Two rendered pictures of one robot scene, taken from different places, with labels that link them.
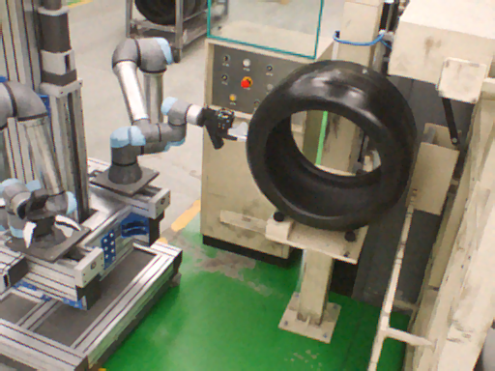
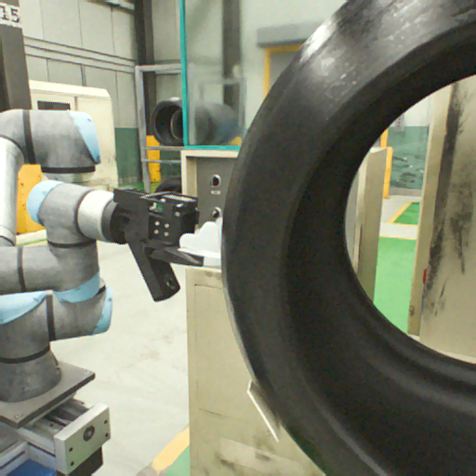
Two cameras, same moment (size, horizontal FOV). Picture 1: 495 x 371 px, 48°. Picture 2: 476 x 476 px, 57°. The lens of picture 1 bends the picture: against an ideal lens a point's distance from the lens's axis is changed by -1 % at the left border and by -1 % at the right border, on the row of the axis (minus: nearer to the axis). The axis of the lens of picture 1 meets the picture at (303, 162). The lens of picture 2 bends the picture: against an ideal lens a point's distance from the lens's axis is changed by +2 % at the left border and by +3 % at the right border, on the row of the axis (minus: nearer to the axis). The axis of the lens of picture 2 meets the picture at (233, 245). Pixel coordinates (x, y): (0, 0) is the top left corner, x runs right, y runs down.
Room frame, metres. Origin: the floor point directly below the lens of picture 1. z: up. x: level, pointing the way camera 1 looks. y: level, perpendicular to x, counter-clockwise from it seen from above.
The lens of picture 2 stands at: (1.27, 0.10, 1.32)
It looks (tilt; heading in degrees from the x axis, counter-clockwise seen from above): 15 degrees down; 13
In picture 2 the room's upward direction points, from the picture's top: straight up
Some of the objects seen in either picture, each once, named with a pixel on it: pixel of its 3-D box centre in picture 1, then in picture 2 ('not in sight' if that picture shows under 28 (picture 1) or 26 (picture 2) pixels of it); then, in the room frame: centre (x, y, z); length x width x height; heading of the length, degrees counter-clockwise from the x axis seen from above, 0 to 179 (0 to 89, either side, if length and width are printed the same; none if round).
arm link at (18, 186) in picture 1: (15, 195); not in sight; (1.43, 0.91, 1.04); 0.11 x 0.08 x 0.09; 49
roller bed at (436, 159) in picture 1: (433, 168); not in sight; (1.96, -0.53, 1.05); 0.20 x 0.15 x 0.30; 167
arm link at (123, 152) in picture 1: (125, 144); (23, 319); (2.10, 0.80, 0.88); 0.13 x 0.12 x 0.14; 123
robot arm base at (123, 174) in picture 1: (125, 166); (26, 363); (2.10, 0.80, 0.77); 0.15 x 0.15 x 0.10
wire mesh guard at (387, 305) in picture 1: (385, 310); not in sight; (1.54, -0.38, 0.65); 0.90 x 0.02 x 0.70; 167
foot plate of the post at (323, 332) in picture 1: (310, 314); not in sight; (2.09, -0.15, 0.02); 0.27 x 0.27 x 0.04; 77
